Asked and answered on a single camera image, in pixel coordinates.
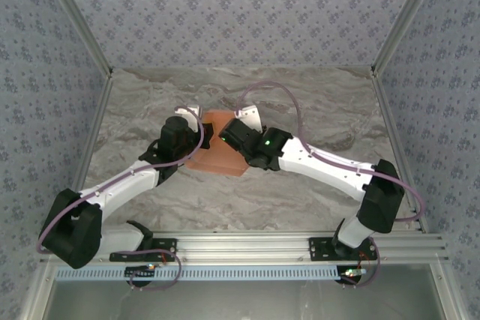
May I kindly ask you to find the orange paper box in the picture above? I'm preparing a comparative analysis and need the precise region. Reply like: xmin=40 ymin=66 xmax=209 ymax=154
xmin=183 ymin=109 xmax=251 ymax=178

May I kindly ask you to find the small black controller board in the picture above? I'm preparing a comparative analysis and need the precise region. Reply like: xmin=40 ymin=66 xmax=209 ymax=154
xmin=338 ymin=266 xmax=368 ymax=284
xmin=124 ymin=265 xmax=158 ymax=279

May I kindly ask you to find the grey metal panel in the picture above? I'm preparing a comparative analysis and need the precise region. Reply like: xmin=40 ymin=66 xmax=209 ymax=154
xmin=44 ymin=263 xmax=443 ymax=320

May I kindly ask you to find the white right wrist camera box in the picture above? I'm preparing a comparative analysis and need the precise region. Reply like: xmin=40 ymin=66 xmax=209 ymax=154
xmin=234 ymin=104 xmax=263 ymax=130

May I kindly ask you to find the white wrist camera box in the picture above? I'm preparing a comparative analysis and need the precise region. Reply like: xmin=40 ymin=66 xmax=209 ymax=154
xmin=175 ymin=104 xmax=203 ymax=126
xmin=234 ymin=104 xmax=263 ymax=130

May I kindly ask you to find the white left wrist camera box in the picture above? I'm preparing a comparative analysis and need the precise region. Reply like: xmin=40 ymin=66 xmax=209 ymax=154
xmin=175 ymin=104 xmax=203 ymax=126

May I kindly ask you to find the aluminium table edge rail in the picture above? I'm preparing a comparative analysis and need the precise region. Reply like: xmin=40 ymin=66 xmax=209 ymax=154
xmin=370 ymin=70 xmax=429 ymax=233
xmin=69 ymin=70 xmax=114 ymax=193

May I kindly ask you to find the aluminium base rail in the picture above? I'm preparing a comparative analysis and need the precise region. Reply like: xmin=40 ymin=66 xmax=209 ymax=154
xmin=40 ymin=232 xmax=449 ymax=263

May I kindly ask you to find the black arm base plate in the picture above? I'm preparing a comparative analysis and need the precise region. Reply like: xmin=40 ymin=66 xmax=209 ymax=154
xmin=307 ymin=236 xmax=378 ymax=262
xmin=109 ymin=238 xmax=178 ymax=263

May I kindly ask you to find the light blue slotted cable duct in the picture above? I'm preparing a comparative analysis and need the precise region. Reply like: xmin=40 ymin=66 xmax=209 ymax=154
xmin=55 ymin=264 xmax=338 ymax=283

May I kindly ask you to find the aluminium frame post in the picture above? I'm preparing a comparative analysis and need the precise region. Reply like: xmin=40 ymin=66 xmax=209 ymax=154
xmin=370 ymin=0 xmax=447 ymax=76
xmin=37 ymin=0 xmax=114 ymax=78

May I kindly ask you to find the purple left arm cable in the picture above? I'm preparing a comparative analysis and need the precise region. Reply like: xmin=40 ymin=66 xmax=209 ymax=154
xmin=36 ymin=104 xmax=206 ymax=293

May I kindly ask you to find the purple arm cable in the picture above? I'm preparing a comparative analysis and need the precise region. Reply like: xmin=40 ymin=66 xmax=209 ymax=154
xmin=36 ymin=104 xmax=206 ymax=293
xmin=235 ymin=79 xmax=427 ymax=289

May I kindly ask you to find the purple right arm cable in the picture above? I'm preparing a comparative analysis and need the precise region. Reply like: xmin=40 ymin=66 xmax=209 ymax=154
xmin=235 ymin=79 xmax=427 ymax=289

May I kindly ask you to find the aluminium lower frame bar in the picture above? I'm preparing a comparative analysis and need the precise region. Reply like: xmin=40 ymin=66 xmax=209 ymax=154
xmin=18 ymin=259 xmax=57 ymax=320
xmin=429 ymin=259 xmax=465 ymax=320

